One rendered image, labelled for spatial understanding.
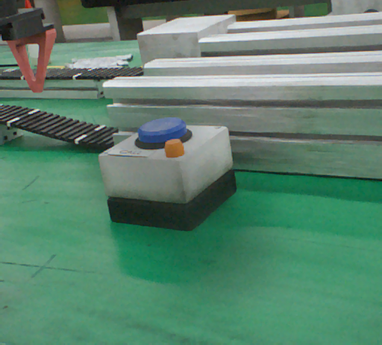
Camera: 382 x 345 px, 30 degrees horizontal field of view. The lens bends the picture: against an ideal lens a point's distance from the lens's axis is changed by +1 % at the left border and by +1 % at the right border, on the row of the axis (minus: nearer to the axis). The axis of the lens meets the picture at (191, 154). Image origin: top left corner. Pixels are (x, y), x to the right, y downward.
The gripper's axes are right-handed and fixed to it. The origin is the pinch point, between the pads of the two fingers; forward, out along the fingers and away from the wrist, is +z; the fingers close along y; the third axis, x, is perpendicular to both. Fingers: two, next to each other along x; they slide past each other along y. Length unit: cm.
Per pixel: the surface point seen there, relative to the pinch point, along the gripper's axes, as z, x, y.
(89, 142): 4.5, -12.2, -2.5
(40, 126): 3.3, -4.3, -1.2
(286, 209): 5.6, -39.3, -12.1
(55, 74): 2.3, 9.5, 17.8
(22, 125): 3.0, -2.5, -2.1
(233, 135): 2.4, -31.0, -4.2
